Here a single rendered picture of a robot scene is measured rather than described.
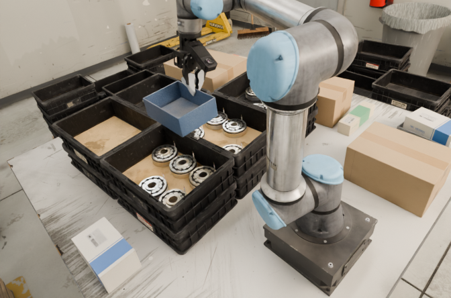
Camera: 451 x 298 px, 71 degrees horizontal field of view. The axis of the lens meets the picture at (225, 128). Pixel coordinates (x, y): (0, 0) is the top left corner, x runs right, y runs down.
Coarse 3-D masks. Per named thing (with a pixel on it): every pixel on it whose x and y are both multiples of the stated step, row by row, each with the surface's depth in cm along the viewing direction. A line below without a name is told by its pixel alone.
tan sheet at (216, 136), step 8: (208, 128) 142; (248, 128) 139; (208, 136) 137; (216, 136) 137; (224, 136) 136; (248, 136) 135; (256, 136) 134; (216, 144) 132; (224, 144) 132; (240, 144) 131
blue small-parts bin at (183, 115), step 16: (160, 96) 110; (176, 96) 115; (192, 96) 111; (208, 96) 103; (160, 112) 101; (176, 112) 109; (192, 112) 96; (208, 112) 101; (176, 128) 98; (192, 128) 99
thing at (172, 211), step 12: (144, 132) 126; (204, 144) 116; (108, 156) 116; (228, 156) 110; (108, 168) 111; (228, 168) 107; (120, 180) 108; (204, 180) 101; (216, 180) 104; (144, 192) 99; (192, 192) 97; (156, 204) 95; (180, 204) 94; (168, 216) 93
